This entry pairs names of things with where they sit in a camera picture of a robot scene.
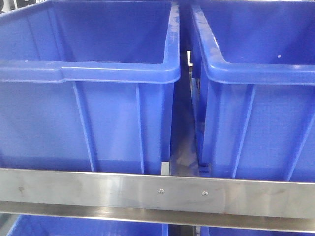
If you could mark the blue upper bin right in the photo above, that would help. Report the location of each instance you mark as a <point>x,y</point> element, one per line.
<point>253,88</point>

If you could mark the blue lower bin left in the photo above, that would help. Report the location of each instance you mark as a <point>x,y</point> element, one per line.
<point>28,225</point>

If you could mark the blue lower bin right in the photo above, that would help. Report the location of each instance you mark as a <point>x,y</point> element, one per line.
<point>213,231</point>

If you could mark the blue upper bin left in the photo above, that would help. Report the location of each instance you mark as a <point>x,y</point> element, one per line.
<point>87,85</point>

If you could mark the blue bin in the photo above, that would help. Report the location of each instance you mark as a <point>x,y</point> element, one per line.
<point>87,85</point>
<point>28,225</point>
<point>213,231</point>
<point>253,88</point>

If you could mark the steel shelf front rail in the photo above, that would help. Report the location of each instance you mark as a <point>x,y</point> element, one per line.
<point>195,201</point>

